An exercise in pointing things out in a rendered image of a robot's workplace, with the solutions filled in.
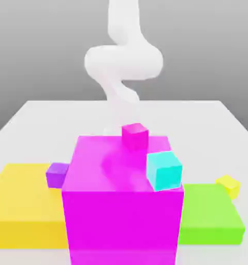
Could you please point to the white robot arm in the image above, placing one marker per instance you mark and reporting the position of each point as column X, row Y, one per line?
column 123, row 62

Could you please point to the small magenta cube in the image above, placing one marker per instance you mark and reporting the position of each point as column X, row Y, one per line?
column 135, row 136

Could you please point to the small cyan cube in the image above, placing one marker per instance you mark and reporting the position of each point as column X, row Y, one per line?
column 164, row 171

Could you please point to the small purple cube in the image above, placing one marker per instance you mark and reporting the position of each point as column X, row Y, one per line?
column 56, row 175

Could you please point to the small yellow cube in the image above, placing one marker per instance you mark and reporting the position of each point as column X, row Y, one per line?
column 229, row 185

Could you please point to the large magenta box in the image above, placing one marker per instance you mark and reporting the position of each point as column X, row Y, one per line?
column 121, row 217

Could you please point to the large green box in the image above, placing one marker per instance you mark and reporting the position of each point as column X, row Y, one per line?
column 208, row 215

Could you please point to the large yellow box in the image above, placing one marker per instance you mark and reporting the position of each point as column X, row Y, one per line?
column 24, row 202

